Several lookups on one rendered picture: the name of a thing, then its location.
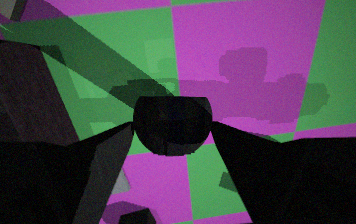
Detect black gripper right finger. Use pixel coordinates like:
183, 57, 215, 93
211, 121, 356, 223

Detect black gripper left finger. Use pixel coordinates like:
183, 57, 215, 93
0, 121, 135, 224

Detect dark grey controller unit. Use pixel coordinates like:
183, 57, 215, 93
133, 96, 213, 157

